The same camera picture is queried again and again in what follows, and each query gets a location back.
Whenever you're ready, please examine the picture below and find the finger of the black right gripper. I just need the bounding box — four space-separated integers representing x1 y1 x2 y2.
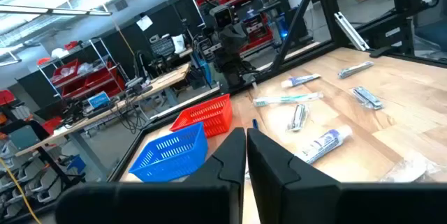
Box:
231 29 247 49
220 31 234 51

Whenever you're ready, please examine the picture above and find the blue plastic basket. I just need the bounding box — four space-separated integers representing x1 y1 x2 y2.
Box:
128 121 210 184

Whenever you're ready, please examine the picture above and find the white purple toothpaste tube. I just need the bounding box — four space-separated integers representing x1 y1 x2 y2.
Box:
295 124 353 165

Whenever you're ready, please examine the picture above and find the white bag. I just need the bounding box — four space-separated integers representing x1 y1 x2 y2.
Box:
171 34 186 54

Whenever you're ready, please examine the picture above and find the wooden workbench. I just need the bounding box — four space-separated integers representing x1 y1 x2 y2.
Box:
13 62 191 158

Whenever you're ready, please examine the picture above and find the yellow cable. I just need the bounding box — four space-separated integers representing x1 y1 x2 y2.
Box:
0 157 43 224

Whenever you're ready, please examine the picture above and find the white blue toothpaste tube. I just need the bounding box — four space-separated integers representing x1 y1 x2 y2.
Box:
280 73 322 89

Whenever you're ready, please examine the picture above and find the white toothbrush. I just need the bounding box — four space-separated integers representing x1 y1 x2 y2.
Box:
379 152 447 184

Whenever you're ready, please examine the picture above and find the blue box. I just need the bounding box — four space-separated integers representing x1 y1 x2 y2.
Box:
87 91 112 109

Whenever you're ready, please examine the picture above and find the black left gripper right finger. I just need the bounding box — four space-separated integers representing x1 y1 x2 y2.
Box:
247 128 447 224

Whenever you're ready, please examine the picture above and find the ceiling light strip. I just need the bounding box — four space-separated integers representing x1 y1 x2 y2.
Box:
0 3 112 17

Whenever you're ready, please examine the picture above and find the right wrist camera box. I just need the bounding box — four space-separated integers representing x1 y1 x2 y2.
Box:
209 4 235 29

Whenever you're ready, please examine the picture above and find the teal toothbrush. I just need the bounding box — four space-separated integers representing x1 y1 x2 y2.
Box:
252 91 325 108

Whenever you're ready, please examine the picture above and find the white paper sheet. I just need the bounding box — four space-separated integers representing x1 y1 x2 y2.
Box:
135 15 154 32

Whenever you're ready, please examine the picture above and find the red plastic basket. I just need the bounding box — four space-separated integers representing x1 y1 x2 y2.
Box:
169 93 234 139

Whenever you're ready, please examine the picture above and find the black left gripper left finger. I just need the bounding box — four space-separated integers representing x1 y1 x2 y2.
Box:
54 127 247 224

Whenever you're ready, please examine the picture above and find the silver aluminium extrusion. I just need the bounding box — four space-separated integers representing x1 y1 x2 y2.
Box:
333 10 370 52

